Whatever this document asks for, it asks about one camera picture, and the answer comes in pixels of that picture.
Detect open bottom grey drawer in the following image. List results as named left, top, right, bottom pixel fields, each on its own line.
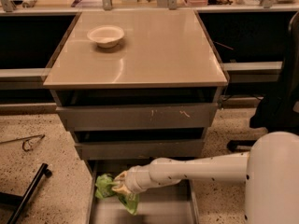
left=86, top=159, right=199, bottom=224

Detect grey drawer cabinet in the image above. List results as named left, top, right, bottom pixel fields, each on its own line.
left=43, top=9, right=229, bottom=224

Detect middle grey drawer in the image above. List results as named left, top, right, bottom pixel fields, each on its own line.
left=75, top=139, right=204, bottom=160

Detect metal wire hook tool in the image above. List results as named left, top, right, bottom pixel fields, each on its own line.
left=0, top=134, right=45, bottom=152

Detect black office chair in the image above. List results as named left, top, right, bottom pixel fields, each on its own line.
left=226, top=11, right=299, bottom=152

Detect white paper bowl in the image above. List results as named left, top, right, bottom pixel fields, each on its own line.
left=87, top=25, right=124, bottom=49

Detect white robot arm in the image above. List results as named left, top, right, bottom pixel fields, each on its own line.
left=113, top=132, right=299, bottom=224

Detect black chair base leg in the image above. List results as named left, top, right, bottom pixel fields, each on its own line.
left=0, top=163, right=52, bottom=224

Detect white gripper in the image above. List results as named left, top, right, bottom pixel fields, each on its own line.
left=112, top=165, right=153, bottom=195

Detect top grey drawer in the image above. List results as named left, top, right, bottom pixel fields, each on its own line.
left=57, top=103, right=217, bottom=132

